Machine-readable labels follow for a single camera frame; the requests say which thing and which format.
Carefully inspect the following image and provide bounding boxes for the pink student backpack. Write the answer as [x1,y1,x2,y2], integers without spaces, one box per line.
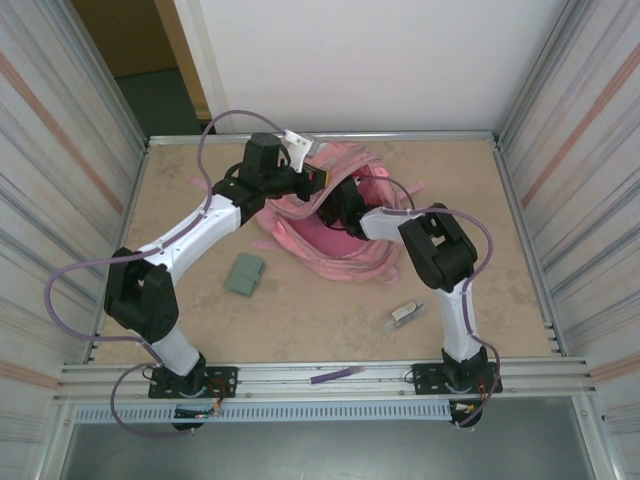
[187,140,427,284]

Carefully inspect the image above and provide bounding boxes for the green snap wallet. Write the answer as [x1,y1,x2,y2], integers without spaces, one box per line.
[223,253,267,297]

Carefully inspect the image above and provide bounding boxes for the clear plastic stationery packet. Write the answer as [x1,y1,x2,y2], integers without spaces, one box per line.
[383,298,430,332]

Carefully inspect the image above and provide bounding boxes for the purple pen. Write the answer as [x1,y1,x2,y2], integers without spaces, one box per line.
[308,365,363,386]

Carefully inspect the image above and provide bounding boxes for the brown door panel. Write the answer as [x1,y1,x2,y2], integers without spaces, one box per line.
[72,0,211,121]

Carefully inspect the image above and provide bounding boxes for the grey metal sheet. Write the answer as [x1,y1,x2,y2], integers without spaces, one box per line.
[59,422,599,480]

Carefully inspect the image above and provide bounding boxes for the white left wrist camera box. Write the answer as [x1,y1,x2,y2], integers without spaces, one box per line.
[283,128,322,175]

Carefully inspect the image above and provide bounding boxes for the aluminium table end rail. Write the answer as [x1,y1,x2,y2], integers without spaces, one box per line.
[146,131,497,147]

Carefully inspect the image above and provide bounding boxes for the white door frame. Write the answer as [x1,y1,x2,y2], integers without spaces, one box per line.
[172,0,236,135]

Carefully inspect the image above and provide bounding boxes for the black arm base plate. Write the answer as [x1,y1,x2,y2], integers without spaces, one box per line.
[148,366,239,400]
[410,362,503,396]

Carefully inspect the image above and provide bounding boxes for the long aluminium mounting rail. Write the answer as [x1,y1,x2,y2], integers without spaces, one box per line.
[58,357,599,401]

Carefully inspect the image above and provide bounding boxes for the grey slotted cable duct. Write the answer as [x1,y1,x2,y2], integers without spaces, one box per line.
[73,402,454,424]

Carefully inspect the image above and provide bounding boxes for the small circuit board with wires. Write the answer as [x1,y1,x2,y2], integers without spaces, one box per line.
[173,405,224,420]
[449,399,485,430]

